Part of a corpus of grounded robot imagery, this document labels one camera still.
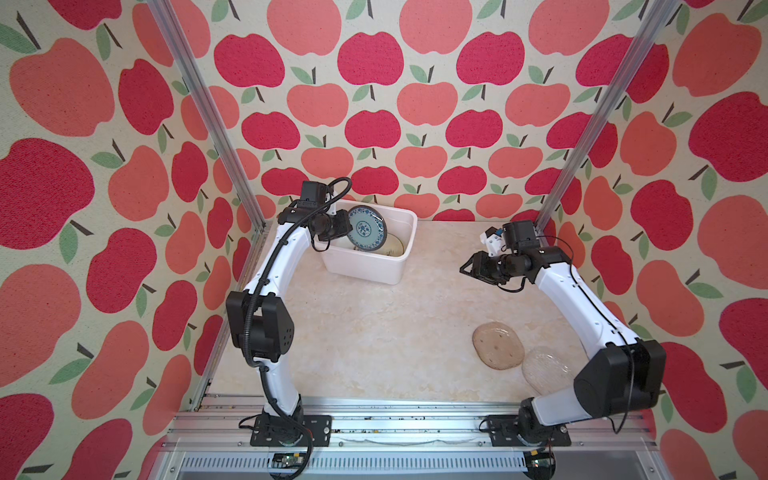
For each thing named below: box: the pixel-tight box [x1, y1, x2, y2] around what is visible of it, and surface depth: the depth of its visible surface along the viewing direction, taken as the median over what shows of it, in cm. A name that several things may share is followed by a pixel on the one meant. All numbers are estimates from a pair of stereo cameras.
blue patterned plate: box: [347, 204, 387, 252], surface depth 93 cm
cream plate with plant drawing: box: [368, 233, 404, 257], surface depth 110 cm
